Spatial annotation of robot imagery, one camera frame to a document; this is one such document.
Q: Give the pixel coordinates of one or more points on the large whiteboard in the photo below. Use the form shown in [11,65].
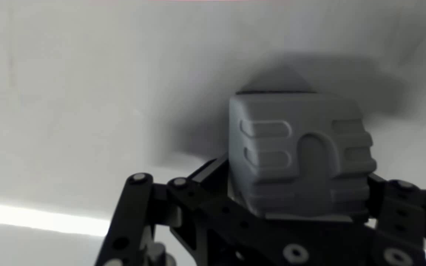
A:
[74,98]

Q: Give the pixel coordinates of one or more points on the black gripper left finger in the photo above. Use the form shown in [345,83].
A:
[139,216]

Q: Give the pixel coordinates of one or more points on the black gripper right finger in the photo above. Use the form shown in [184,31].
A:
[410,216]

